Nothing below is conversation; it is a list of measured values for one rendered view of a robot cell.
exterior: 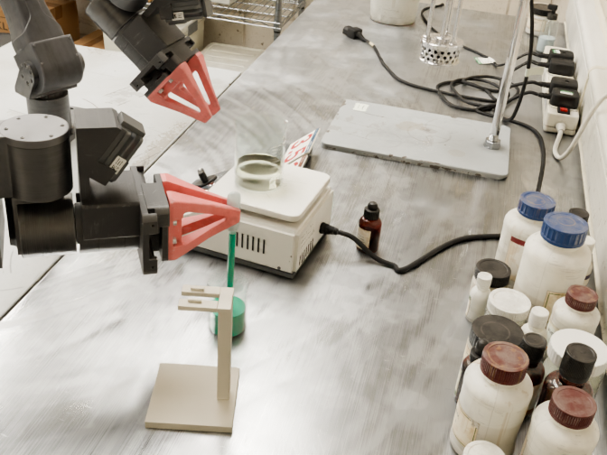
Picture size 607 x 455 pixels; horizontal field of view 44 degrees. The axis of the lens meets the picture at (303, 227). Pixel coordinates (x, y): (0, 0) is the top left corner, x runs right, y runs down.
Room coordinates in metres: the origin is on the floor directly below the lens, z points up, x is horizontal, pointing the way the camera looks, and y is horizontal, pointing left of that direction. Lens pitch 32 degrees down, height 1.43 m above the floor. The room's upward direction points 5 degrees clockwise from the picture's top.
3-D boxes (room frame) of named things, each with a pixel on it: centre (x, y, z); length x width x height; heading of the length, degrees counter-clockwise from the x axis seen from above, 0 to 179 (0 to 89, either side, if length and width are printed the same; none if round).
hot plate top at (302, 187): (0.81, 0.04, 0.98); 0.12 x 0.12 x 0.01; 71
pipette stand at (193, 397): (0.53, 0.09, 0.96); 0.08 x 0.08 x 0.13; 2
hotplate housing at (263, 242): (0.82, 0.07, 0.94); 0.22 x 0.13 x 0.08; 71
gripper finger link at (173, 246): (0.63, 0.11, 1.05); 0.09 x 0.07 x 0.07; 110
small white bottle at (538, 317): (0.62, -0.25, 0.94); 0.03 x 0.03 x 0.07
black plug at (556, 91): (1.29, -0.43, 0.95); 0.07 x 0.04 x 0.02; 78
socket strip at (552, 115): (1.43, -0.48, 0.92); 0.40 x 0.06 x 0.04; 168
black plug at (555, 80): (1.35, -0.45, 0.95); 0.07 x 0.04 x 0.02; 78
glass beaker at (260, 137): (0.81, 0.06, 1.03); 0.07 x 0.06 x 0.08; 144
